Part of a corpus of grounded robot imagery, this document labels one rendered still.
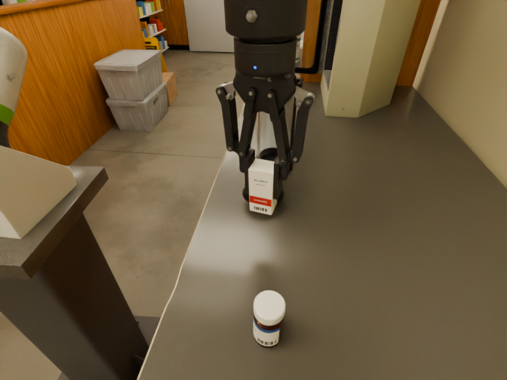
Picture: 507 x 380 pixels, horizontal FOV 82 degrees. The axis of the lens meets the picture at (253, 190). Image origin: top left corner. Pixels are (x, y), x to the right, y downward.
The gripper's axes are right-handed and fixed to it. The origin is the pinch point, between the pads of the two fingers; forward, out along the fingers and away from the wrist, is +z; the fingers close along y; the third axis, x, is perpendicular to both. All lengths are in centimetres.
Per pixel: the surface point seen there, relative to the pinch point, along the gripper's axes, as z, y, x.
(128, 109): 85, 192, -177
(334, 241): 15.5, -13.2, -4.0
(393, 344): 15.4, -23.3, 12.8
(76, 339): 57, 50, 17
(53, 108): 62, 208, -116
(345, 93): 8, -8, -63
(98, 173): 14.9, 46.5, -7.6
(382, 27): -11, -15, -66
